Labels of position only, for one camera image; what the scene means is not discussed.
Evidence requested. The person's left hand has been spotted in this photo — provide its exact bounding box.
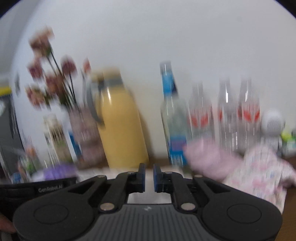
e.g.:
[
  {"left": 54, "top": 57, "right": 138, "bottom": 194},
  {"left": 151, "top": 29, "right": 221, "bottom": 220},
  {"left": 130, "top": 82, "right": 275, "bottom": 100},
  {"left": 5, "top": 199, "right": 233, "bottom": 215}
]
[{"left": 0, "top": 214, "right": 16, "bottom": 233}]

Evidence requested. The yellow thermos jug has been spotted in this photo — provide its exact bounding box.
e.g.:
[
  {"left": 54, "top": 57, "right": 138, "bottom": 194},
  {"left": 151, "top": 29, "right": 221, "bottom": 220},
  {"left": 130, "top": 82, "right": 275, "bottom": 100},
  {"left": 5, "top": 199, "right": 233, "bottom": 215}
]
[{"left": 86, "top": 68, "right": 149, "bottom": 169}]

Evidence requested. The fuzzy pink vase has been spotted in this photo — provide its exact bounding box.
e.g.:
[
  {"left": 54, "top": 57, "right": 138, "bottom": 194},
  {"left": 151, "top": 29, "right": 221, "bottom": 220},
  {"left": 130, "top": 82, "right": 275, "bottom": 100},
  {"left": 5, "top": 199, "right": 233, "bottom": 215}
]
[{"left": 68, "top": 108, "right": 105, "bottom": 169}]

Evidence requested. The purple tissue pack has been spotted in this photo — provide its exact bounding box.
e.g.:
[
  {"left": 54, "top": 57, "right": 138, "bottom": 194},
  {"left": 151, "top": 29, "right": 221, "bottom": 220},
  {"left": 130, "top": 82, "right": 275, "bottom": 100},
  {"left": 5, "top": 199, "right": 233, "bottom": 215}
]
[{"left": 43, "top": 163, "right": 77, "bottom": 181}]

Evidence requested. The blue label glass bottle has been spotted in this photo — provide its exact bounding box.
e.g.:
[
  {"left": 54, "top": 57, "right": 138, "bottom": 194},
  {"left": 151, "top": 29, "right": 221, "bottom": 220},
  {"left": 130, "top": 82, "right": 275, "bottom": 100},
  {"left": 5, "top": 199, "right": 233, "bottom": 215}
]
[{"left": 159, "top": 61, "right": 191, "bottom": 167}]

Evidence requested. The white milk carton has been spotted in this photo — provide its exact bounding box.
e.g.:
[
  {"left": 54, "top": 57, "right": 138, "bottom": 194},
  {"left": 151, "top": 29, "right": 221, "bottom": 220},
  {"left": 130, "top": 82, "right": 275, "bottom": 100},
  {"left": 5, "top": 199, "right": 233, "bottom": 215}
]
[{"left": 44, "top": 114, "right": 73, "bottom": 165}]

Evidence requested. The red label water bottle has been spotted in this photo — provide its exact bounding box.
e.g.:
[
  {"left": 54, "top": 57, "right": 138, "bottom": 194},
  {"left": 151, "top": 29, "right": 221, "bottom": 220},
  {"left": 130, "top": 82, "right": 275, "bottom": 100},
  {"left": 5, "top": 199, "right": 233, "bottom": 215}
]
[
  {"left": 218, "top": 77, "right": 238, "bottom": 152},
  {"left": 237, "top": 76, "right": 260, "bottom": 153},
  {"left": 189, "top": 82, "right": 215, "bottom": 139}
]

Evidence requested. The crumpled pink patterned garment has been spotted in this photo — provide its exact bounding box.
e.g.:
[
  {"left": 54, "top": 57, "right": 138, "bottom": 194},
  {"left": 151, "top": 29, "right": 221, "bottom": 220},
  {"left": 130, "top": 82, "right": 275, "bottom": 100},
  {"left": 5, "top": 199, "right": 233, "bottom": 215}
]
[{"left": 183, "top": 138, "right": 295, "bottom": 212}]

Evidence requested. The dried pink flower bouquet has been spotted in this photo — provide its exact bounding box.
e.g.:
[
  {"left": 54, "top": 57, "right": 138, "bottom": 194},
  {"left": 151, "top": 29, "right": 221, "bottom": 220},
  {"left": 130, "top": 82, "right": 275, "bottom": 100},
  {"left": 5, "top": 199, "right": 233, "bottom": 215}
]
[{"left": 25, "top": 27, "right": 91, "bottom": 111}]

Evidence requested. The white round speaker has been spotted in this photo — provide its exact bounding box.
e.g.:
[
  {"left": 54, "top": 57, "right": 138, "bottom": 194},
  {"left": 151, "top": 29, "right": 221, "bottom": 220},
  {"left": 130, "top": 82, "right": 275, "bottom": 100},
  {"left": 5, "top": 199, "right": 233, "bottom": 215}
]
[{"left": 261, "top": 108, "right": 286, "bottom": 149}]

